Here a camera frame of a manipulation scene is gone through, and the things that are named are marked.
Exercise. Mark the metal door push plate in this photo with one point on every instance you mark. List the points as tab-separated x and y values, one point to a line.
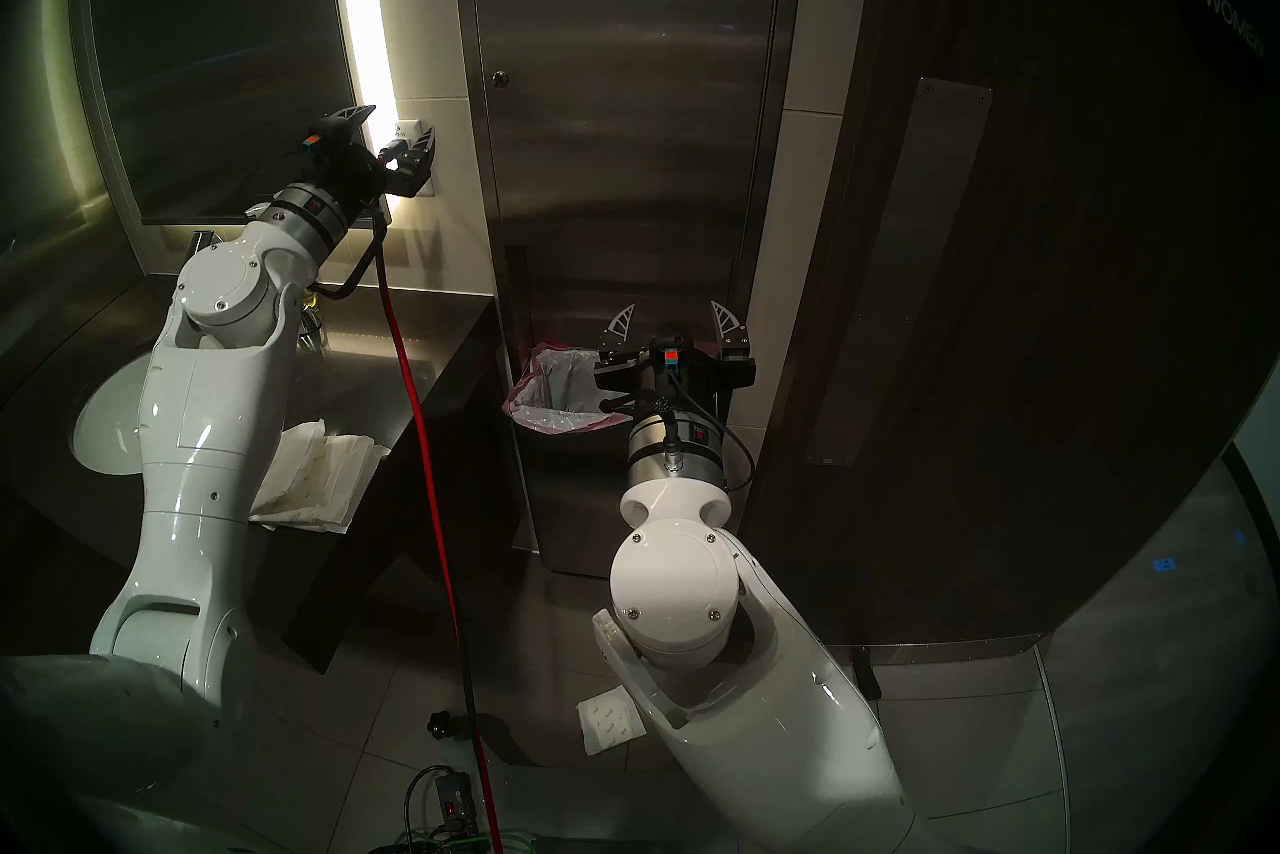
900	282

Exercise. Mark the metal door kick plate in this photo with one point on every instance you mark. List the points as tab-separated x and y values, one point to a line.
950	650

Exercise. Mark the black star knob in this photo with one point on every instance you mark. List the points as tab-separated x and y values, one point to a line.
441	726

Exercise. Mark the dark vanity counter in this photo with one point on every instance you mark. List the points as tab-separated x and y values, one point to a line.
450	332

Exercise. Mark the small black electronics box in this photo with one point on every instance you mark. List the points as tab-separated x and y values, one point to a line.
455	802

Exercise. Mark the white oval sink basin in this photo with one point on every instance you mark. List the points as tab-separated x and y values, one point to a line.
105	432

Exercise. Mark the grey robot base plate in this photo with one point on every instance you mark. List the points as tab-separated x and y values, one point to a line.
560	812

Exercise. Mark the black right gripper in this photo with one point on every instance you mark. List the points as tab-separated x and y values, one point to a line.
690	377

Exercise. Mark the loose white paper towels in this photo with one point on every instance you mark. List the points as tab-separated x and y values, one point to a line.
320	482

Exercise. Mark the stainless recessed dispenser cabinet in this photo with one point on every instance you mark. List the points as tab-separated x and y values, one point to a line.
570	502

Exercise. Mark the pink-rimmed clear trash liner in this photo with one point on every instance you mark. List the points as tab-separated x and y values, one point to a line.
560	392

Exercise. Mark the embossed white paper towel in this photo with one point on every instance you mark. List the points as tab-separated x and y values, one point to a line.
610	720

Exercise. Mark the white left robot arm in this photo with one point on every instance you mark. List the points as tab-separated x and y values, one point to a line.
200	422

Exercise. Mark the dark wood restroom door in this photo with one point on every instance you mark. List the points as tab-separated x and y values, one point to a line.
1100	312

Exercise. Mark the large wall mirror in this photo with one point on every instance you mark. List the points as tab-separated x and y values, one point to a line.
220	42

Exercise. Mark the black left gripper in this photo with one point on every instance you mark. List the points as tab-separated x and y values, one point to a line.
350	167

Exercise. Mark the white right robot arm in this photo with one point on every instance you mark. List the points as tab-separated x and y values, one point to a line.
690	582

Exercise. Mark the stainless towel dispenser door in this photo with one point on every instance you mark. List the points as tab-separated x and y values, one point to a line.
630	62

